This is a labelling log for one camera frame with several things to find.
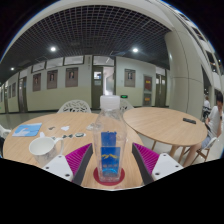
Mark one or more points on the open dark-framed door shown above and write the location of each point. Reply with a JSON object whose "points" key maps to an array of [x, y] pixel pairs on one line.
{"points": [[96, 91]]}

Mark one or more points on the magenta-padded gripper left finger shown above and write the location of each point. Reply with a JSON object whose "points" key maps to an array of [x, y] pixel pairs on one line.
{"points": [[60, 166]]}

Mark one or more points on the framed wall pictures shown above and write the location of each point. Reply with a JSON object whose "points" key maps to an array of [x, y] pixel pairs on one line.
{"points": [[71, 77]]}

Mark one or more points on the light blue booklet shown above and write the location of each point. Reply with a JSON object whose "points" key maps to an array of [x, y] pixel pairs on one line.
{"points": [[27, 130]]}

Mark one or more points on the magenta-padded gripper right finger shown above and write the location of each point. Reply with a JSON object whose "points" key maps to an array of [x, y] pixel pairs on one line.
{"points": [[163, 165]]}

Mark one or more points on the green exit sign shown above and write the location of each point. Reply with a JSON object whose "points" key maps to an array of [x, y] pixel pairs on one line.
{"points": [[124, 96]]}

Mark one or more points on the clear water bottle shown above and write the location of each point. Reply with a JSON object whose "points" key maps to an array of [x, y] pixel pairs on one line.
{"points": [[110, 156]]}

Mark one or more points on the small dark scrap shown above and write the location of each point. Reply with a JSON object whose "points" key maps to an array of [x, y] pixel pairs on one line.
{"points": [[51, 128]]}

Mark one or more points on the crumpled white paper scrap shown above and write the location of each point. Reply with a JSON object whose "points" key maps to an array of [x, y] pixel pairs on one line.
{"points": [[65, 128]]}

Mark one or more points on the round ceiling lights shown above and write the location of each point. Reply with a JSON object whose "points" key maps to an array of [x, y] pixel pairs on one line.
{"points": [[53, 49]]}

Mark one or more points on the small clear wrapper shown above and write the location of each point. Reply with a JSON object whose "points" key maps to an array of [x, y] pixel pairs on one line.
{"points": [[90, 126]]}

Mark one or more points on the white cup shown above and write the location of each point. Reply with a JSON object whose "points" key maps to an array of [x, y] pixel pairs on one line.
{"points": [[43, 151]]}

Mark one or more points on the round wooden table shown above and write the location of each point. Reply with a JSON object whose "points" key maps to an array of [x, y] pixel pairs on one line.
{"points": [[163, 126]]}

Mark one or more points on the flat round red coaster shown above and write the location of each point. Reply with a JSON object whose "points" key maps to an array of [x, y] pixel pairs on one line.
{"points": [[96, 176]]}

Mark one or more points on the person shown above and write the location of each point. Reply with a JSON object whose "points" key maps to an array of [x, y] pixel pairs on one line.
{"points": [[215, 121], [206, 104]]}

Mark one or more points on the wooden folding chair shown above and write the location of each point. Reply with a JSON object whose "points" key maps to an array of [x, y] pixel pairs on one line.
{"points": [[204, 152]]}

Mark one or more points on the small black flat device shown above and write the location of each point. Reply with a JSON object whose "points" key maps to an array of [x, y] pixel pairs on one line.
{"points": [[189, 120]]}

